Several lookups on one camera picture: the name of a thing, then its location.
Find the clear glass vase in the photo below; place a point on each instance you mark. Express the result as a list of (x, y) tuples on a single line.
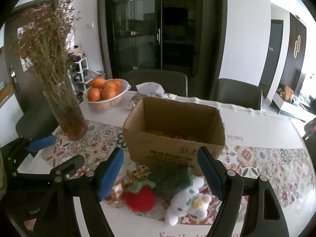
[(69, 113)]

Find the patterned tile table mat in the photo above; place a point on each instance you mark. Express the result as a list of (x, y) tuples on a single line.
[(246, 158)]

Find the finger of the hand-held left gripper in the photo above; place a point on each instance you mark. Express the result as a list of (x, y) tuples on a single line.
[(40, 143), (69, 165)]

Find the white low cabinet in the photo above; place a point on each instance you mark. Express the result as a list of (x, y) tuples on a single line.
[(293, 109)]

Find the white wall switch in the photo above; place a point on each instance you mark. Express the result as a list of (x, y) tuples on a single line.
[(89, 24)]

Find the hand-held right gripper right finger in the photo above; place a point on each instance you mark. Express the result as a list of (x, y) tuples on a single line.
[(209, 175)]

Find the dark green dining chair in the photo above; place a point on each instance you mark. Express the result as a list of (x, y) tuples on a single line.
[(34, 123), (239, 93), (153, 81)]

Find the white shoe rack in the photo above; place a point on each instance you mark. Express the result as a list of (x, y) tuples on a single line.
[(79, 71)]

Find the dried pink flower bunch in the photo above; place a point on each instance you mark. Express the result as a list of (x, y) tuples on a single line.
[(47, 42)]

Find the white plastic fruit basket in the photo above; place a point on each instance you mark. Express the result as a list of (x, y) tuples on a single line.
[(108, 103)]

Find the orange brown bag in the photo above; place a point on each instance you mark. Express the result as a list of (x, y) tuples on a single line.
[(288, 93)]

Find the brown cardboard box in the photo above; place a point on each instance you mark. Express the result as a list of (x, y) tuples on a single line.
[(160, 148)]

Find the dark interior door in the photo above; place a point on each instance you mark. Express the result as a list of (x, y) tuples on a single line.
[(271, 54)]

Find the red strawberry plush toy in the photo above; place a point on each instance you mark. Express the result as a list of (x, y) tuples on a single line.
[(140, 200)]

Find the black glass door cabinet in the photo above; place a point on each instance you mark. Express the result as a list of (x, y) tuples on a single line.
[(138, 29)]

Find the floral tissue pack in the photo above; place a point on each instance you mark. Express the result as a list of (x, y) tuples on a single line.
[(150, 88)]

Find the white plush dog toy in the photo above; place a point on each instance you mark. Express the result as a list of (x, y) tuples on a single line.
[(187, 205)]

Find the pile of oranges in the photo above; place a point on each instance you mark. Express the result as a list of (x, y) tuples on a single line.
[(109, 93)]

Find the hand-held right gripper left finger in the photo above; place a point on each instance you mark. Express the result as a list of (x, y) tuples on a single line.
[(111, 172)]

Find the dark green knit glove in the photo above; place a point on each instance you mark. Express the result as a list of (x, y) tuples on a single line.
[(170, 180)]

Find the black and red object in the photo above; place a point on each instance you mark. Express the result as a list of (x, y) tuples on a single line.
[(310, 129)]

